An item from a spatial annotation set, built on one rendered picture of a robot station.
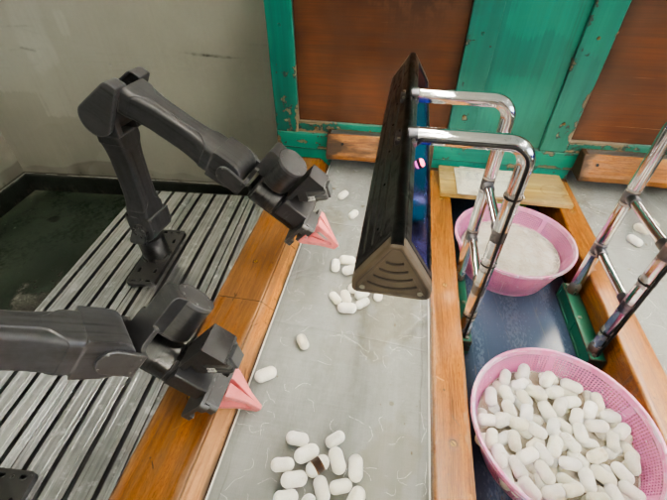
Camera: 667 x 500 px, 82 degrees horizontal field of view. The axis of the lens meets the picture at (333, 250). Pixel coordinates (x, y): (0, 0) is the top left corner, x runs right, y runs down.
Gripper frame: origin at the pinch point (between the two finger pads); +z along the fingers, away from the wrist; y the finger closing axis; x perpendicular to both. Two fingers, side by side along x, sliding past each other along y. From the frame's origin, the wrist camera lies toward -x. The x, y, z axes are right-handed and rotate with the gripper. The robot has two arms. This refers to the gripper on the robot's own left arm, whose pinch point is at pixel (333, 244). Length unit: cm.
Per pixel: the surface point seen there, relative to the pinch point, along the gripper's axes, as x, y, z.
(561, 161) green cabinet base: -36, 45, 42
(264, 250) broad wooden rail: 14.1, 1.1, -8.9
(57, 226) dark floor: 173, 81, -78
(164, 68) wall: 73, 121, -76
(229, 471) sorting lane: 10.5, -42.4, -0.8
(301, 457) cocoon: 2.7, -39.5, 5.4
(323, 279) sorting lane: 6.9, -3.0, 3.5
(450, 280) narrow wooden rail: -11.9, -1.0, 21.9
